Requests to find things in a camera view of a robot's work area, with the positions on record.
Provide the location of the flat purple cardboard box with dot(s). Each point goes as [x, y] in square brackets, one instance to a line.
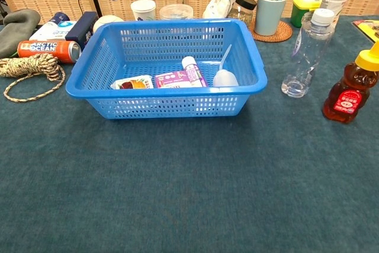
[171, 79]

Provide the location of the bear-shaped honey bottle yellow cap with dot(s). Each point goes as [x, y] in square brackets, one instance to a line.
[349, 96]

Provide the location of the translucent squeeze wash bottle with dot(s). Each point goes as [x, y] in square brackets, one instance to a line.
[225, 79]

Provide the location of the grey folded cloth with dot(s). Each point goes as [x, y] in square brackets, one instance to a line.
[17, 30]

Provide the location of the beige upturned bowl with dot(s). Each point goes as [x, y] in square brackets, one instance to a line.
[103, 22]

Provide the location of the light blue cup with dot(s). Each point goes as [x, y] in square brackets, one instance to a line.
[269, 16]

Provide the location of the blue plastic perforated basket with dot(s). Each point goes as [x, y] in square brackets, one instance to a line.
[165, 105]

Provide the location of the purple white toothpaste tube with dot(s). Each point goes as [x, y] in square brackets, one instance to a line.
[194, 72]

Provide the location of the yellow razor blister pack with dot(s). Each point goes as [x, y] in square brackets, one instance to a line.
[368, 29]

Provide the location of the white paper cup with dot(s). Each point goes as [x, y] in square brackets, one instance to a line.
[143, 10]

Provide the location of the white snack packet fruit print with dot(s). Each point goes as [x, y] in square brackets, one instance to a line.
[133, 82]

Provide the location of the white blue tissue pack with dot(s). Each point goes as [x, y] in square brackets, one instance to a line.
[50, 32]

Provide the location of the orange Arctic Ocean soda can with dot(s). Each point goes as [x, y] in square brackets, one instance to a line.
[44, 48]

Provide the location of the glass jar black lid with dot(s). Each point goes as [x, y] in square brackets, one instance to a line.
[244, 7]

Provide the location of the black stand pole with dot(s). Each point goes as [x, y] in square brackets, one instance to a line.
[94, 2]

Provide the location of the clear round plastic container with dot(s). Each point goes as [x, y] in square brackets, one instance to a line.
[176, 13]

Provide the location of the dark blue cardboard box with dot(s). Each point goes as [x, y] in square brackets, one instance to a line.
[81, 29]

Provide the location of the round woven rattan coaster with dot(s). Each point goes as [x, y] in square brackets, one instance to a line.
[282, 35]

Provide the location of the clear plastic bottle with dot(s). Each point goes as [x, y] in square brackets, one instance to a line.
[308, 57]

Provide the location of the teal felt table cover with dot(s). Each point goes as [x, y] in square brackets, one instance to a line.
[189, 182]

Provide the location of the green container yellow lid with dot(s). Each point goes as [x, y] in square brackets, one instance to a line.
[299, 13]

